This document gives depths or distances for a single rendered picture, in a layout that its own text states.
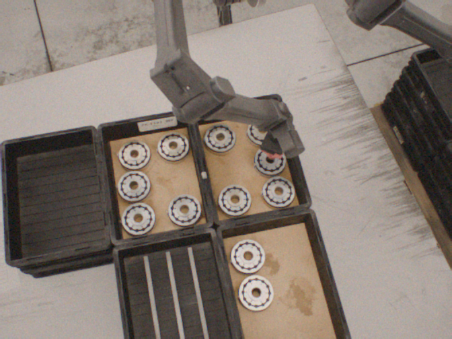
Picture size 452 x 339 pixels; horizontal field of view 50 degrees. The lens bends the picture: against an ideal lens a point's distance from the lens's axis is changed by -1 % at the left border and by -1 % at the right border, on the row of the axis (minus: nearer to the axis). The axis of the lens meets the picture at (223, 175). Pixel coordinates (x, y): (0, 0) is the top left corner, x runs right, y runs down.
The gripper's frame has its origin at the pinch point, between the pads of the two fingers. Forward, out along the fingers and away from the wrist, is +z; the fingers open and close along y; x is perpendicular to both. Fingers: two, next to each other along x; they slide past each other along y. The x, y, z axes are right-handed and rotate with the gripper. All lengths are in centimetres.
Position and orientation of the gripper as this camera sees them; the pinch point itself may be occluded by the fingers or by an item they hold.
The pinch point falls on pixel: (274, 148)
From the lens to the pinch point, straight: 150.8
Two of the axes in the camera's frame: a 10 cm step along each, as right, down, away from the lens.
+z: -0.1, 3.6, 9.3
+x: -9.0, -4.1, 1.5
